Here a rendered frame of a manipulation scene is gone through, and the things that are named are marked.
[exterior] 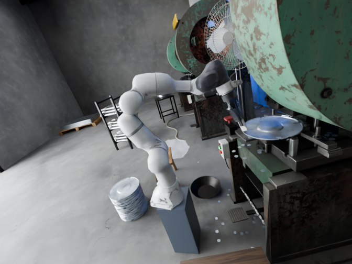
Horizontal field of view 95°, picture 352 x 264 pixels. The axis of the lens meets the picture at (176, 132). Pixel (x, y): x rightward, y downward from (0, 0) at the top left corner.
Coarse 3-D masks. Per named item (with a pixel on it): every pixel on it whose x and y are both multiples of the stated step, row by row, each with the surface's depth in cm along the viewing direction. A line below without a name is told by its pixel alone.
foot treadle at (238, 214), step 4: (236, 208) 118; (240, 208) 118; (260, 208) 116; (228, 212) 117; (232, 212) 117; (236, 212) 116; (240, 212) 115; (244, 212) 114; (248, 212) 115; (252, 212) 114; (260, 212) 114; (232, 216) 114; (236, 216) 113; (240, 216) 112; (244, 216) 112; (248, 216) 111; (232, 220) 112; (236, 220) 111; (240, 220) 110
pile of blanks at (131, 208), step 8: (136, 192) 147; (112, 200) 144; (120, 200) 140; (128, 200) 143; (136, 200) 147; (144, 200) 157; (120, 208) 145; (128, 208) 145; (136, 208) 149; (144, 208) 156; (120, 216) 154; (128, 216) 149; (136, 216) 151
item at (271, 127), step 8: (248, 120) 102; (256, 120) 100; (264, 120) 98; (272, 120) 95; (280, 120) 93; (288, 120) 90; (296, 120) 88; (248, 128) 94; (256, 128) 92; (264, 128) 88; (272, 128) 86; (280, 128) 84; (288, 128) 83; (296, 128) 82; (256, 136) 84; (264, 136) 82; (272, 136) 81; (280, 136) 79; (288, 136) 77
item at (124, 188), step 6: (120, 180) 165; (126, 180) 163; (132, 180) 161; (138, 180) 158; (114, 186) 159; (120, 186) 156; (126, 186) 153; (132, 186) 152; (114, 192) 151; (120, 192) 148; (126, 192) 147; (132, 192) 145; (114, 198) 144; (120, 198) 142
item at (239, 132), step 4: (236, 132) 94; (240, 132) 93; (240, 136) 89; (244, 136) 88; (248, 136) 87; (244, 140) 85; (248, 140) 84; (252, 140) 84; (260, 140) 93; (264, 140) 89; (268, 140) 87; (272, 140) 87; (276, 140) 88; (260, 144) 94; (264, 144) 90; (268, 144) 88; (260, 148) 96; (264, 148) 90; (268, 148) 89; (268, 152) 90
